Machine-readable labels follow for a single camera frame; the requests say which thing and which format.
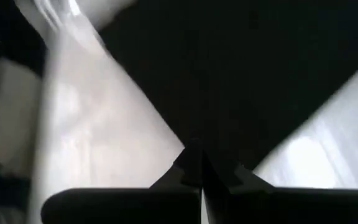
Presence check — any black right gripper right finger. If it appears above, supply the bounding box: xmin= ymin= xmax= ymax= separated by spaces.
xmin=201 ymin=148 xmax=358 ymax=224

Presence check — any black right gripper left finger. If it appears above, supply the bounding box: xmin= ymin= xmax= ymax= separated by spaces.
xmin=40 ymin=139 xmax=204 ymax=224

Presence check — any black garment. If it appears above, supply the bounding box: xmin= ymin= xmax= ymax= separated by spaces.
xmin=98 ymin=0 xmax=358 ymax=175

